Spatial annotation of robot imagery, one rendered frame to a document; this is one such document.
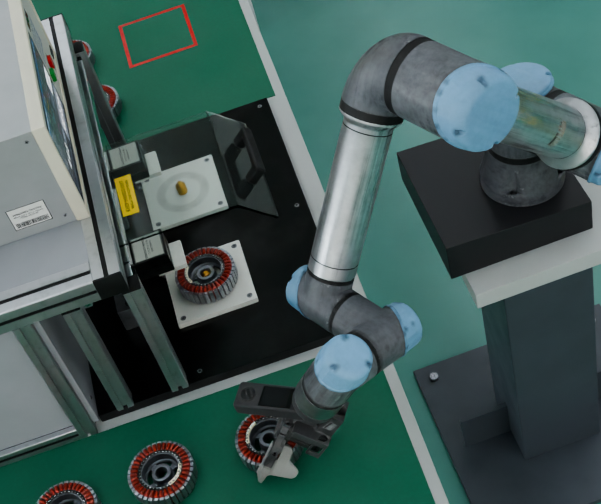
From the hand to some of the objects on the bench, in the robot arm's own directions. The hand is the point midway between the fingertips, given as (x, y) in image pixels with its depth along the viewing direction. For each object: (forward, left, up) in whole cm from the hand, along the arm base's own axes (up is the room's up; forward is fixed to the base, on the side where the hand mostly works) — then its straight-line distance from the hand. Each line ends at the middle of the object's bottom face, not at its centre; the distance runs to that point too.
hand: (268, 442), depth 207 cm
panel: (+18, -52, +1) cm, 55 cm away
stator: (0, 0, -1) cm, 1 cm away
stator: (-5, -36, +3) cm, 36 cm away
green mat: (+27, +11, -3) cm, 30 cm away
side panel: (+38, -23, -3) cm, 45 cm away
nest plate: (-5, -36, +2) cm, 36 cm away
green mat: (+3, -115, +2) cm, 115 cm away
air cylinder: (+9, -38, +2) cm, 40 cm away
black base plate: (-6, -48, 0) cm, 48 cm away
